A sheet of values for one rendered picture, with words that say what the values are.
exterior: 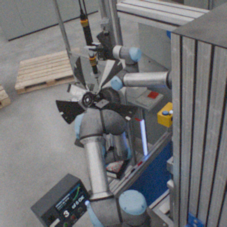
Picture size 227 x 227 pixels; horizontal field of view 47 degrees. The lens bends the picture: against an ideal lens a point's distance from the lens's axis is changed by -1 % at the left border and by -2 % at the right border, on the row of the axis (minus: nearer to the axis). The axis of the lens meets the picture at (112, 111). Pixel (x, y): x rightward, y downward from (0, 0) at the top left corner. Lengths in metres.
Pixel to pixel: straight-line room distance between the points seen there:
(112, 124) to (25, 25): 6.10
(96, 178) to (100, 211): 0.14
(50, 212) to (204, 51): 1.00
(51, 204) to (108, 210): 0.28
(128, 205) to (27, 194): 2.02
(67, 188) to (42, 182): 1.79
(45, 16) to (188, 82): 6.65
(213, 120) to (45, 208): 0.89
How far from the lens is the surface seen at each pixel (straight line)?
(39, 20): 7.24
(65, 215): 1.39
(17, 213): 3.02
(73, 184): 1.35
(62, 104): 2.11
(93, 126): 1.26
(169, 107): 1.96
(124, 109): 1.80
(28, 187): 3.17
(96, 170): 1.24
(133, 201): 1.22
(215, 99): 0.70
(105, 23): 2.21
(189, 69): 0.70
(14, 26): 7.17
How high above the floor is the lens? 2.30
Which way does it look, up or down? 38 degrees down
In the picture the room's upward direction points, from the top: 12 degrees counter-clockwise
